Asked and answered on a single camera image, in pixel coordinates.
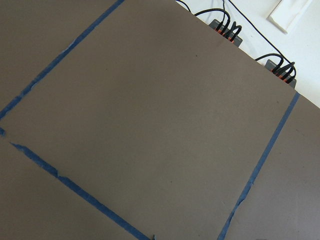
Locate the white flat block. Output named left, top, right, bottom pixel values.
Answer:
left=267, top=0, right=313, bottom=35

